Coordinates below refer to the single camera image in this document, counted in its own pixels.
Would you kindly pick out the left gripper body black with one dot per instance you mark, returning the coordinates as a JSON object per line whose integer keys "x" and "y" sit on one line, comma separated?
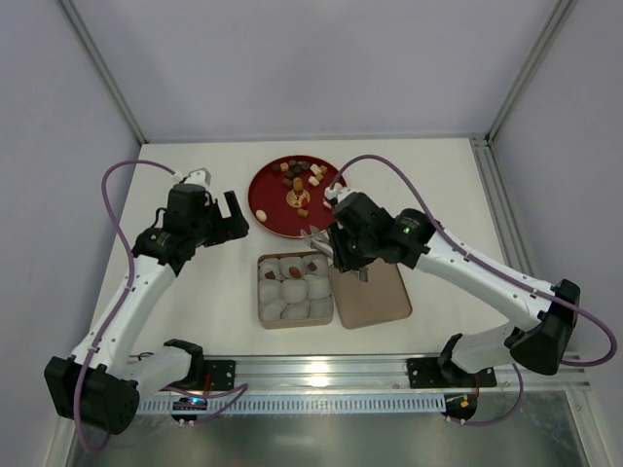
{"x": 223, "y": 222}

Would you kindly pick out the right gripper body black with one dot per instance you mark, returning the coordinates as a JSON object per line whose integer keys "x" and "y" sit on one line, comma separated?
{"x": 338, "y": 248}

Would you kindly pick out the metal tongs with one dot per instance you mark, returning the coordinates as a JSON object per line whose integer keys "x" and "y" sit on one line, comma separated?
{"x": 319, "y": 241}

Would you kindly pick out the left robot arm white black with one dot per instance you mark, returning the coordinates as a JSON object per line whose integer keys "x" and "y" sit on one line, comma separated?
{"x": 96, "y": 385}

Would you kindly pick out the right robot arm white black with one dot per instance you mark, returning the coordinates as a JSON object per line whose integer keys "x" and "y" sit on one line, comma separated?
{"x": 540, "y": 316}

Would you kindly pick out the white oval chocolate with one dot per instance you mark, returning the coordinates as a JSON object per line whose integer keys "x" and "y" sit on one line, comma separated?
{"x": 261, "y": 215}

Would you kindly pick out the tan barrel chocolate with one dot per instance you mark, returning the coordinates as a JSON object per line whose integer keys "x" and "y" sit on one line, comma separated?
{"x": 298, "y": 185}

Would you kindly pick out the white paper cup top right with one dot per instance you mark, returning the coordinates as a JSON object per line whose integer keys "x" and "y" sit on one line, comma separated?
{"x": 321, "y": 263}

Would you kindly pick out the white paper cup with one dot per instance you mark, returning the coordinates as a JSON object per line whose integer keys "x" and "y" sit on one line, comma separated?
{"x": 272, "y": 310}
{"x": 268, "y": 290}
{"x": 287, "y": 262}
{"x": 321, "y": 263}
{"x": 270, "y": 264}
{"x": 294, "y": 291}
{"x": 318, "y": 287}
{"x": 321, "y": 310}
{"x": 299, "y": 311}

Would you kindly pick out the round red tray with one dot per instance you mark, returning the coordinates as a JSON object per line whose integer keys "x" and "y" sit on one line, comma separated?
{"x": 271, "y": 190}

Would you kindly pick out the white paper cup top left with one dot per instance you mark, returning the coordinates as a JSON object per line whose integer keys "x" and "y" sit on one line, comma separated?
{"x": 270, "y": 264}

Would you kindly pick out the white paper cup top middle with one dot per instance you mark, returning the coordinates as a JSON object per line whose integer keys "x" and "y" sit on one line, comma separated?
{"x": 287, "y": 262}

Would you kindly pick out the white paper cup middle right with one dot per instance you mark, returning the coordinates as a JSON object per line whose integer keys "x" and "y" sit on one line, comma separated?
{"x": 318, "y": 287}

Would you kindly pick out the gold tin lid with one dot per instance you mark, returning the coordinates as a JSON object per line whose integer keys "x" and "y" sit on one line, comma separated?
{"x": 381, "y": 299}

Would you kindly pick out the white paper cup middle left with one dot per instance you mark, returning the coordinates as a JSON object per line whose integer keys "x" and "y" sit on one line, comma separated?
{"x": 268, "y": 290}

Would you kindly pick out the white paper cup bottom right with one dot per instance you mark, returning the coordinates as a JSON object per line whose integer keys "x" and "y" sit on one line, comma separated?
{"x": 321, "y": 310}

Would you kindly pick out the gold square tin box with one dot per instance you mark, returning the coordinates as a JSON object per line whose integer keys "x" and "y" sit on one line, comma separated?
{"x": 280, "y": 325}

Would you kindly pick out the white paper cup centre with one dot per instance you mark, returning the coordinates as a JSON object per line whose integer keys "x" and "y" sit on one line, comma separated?
{"x": 294, "y": 291}

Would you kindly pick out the white paper cup bottom middle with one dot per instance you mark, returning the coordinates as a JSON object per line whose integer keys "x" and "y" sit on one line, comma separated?
{"x": 299, "y": 311}

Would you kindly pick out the white paper cup bottom left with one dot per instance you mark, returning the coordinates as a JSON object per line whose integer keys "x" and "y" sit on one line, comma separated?
{"x": 272, "y": 310}

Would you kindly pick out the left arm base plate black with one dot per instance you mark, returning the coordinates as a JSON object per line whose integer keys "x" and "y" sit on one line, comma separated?
{"x": 218, "y": 375}

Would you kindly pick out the aluminium rail right side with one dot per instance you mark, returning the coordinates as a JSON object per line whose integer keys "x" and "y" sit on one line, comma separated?
{"x": 515, "y": 251}

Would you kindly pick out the aluminium rail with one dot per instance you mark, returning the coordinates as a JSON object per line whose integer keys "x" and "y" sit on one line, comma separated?
{"x": 515, "y": 251}
{"x": 377, "y": 371}

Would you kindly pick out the aluminium rail front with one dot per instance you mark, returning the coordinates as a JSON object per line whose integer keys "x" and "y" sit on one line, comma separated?
{"x": 377, "y": 371}

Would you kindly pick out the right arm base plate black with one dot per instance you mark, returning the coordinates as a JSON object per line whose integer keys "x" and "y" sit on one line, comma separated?
{"x": 431, "y": 372}

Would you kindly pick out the aluminium frame post left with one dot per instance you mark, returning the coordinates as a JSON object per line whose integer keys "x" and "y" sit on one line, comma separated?
{"x": 100, "y": 67}

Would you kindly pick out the aluminium frame post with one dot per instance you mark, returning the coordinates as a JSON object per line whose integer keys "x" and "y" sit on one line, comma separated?
{"x": 100, "y": 67}
{"x": 538, "y": 51}

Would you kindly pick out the left round mount black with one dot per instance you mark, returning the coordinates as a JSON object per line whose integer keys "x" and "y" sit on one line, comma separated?
{"x": 186, "y": 410}

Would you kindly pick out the round mount black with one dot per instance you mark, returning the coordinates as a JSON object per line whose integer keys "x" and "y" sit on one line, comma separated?
{"x": 186, "y": 410}
{"x": 460, "y": 408}

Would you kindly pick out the perforated cable duct strip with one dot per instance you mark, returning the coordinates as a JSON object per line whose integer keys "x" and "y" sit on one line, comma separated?
{"x": 262, "y": 404}

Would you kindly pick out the right round mount black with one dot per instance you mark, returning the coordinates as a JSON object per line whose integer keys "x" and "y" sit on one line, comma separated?
{"x": 460, "y": 408}

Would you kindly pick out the aluminium frame post right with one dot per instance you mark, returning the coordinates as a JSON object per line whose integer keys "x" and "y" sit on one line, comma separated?
{"x": 538, "y": 51}

